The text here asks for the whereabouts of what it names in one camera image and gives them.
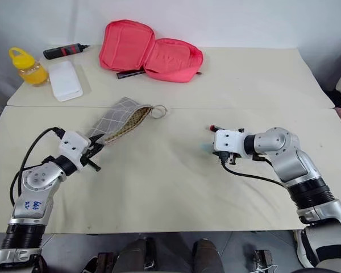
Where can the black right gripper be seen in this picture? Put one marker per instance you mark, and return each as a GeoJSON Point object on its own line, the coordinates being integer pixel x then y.
{"type": "Point", "coordinates": [230, 157]}

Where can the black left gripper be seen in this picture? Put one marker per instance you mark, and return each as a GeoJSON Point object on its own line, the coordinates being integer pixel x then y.
{"type": "Point", "coordinates": [88, 155]}

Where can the grey checked fabric pouch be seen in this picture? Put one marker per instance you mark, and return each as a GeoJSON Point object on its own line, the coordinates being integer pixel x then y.
{"type": "Point", "coordinates": [113, 116]}

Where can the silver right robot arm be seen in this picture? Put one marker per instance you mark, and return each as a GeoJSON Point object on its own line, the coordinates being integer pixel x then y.
{"type": "Point", "coordinates": [275, 142]}

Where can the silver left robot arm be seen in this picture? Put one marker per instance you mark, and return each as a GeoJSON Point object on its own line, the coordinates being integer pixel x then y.
{"type": "Point", "coordinates": [37, 179]}

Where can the white rectangular box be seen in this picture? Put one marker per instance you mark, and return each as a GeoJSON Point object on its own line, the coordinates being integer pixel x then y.
{"type": "Point", "coordinates": [64, 81]}

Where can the flat black bar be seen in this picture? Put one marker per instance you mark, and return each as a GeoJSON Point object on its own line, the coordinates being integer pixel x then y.
{"type": "Point", "coordinates": [126, 75]}

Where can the yellow-lidded jar of orange liquid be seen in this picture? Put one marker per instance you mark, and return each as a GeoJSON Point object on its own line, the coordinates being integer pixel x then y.
{"type": "Point", "coordinates": [34, 75]}

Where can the open red fabric pouch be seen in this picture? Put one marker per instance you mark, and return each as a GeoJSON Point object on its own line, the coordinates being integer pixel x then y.
{"type": "Point", "coordinates": [122, 45]}

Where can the dark rounded shape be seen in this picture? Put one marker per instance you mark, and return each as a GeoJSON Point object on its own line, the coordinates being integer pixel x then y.
{"type": "Point", "coordinates": [207, 256]}
{"type": "Point", "coordinates": [136, 256]}

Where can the brown dark block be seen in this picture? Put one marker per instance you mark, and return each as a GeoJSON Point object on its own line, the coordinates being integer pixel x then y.
{"type": "Point", "coordinates": [102, 263]}

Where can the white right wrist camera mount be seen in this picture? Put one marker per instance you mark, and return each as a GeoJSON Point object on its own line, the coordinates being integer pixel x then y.
{"type": "Point", "coordinates": [227, 140]}

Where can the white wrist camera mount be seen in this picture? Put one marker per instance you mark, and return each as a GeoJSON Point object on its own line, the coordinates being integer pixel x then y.
{"type": "Point", "coordinates": [227, 140]}
{"type": "Point", "coordinates": [72, 142]}

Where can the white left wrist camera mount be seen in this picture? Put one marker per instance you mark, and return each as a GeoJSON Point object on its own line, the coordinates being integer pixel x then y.
{"type": "Point", "coordinates": [72, 142]}

